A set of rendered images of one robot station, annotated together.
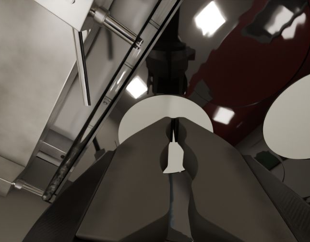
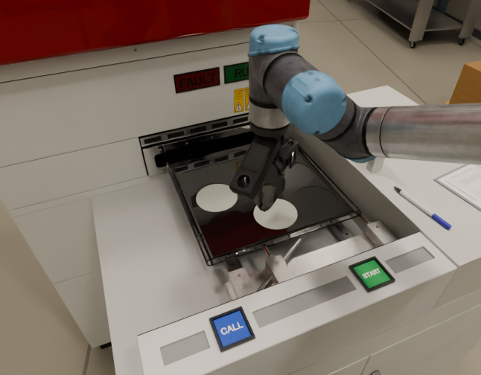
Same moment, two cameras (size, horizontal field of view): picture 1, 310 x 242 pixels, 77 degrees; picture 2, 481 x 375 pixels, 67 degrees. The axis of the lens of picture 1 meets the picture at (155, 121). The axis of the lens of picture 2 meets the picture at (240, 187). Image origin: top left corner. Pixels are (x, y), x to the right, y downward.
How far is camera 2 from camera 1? 65 cm
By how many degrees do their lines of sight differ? 30
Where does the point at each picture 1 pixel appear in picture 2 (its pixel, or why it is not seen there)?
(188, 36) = (246, 239)
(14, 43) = not seen: hidden behind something
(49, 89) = (316, 254)
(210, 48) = (240, 232)
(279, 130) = (231, 198)
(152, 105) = (272, 225)
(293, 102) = (222, 205)
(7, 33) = not seen: hidden behind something
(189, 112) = (259, 218)
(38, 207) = (370, 210)
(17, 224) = (375, 202)
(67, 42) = (292, 263)
